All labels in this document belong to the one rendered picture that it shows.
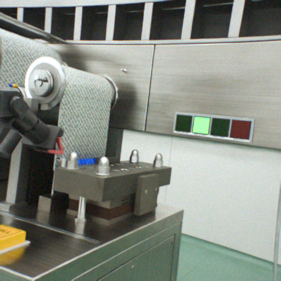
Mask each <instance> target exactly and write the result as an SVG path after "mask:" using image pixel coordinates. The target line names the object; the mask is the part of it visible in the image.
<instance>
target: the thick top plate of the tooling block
mask: <svg viewBox="0 0 281 281"><path fill-rule="evenodd" d="M97 165H98V164H96V163H95V164H89V165H79V166H78V170H71V169H66V168H64V167H55V171H54V182H53V188H52V190H57V191H59V192H64V193H68V194H72V195H76V196H80V197H83V198H87V199H91V200H96V201H100V202H104V201H108V200H112V199H116V198H121V197H122V196H126V195H130V194H134V193H136V191H137V181H138V176H142V175H148V174H152V173H155V174H159V183H158V187H163V186H166V185H169V184H170V182H171V179H170V177H171V173H172V171H171V169H172V167H169V166H164V165H163V167H157V166H152V165H153V164H151V163H148V162H142V161H140V162H129V160H126V161H119V163H112V164H109V166H110V170H109V173H110V175H107V176H104V175H97V174H96V170H97Z"/></svg>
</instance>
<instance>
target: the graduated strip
mask: <svg viewBox="0 0 281 281"><path fill-rule="evenodd" d="M0 214H2V215H5V216H9V217H12V218H16V219H19V220H22V221H25V222H29V223H32V224H35V225H38V226H39V225H40V226H43V227H47V228H50V229H53V230H55V231H58V232H62V233H65V234H69V235H72V236H75V237H78V238H80V239H82V240H86V241H89V242H91V243H95V244H99V243H100V242H102V241H101V240H98V239H95V238H91V237H88V236H86V235H82V234H79V233H76V232H72V231H69V230H67V229H63V228H60V227H56V226H53V225H51V224H47V223H43V222H40V221H36V220H33V219H30V218H27V217H23V216H19V215H16V214H13V213H10V212H6V211H3V210H0Z"/></svg>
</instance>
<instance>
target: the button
mask: <svg viewBox="0 0 281 281"><path fill-rule="evenodd" d="M25 236H26V231H23V230H18V229H16V228H12V227H9V226H5V225H3V224H2V225H0V251H2V250H4V249H6V248H10V247H12V246H14V245H19V244H21V243H24V242H25Z"/></svg>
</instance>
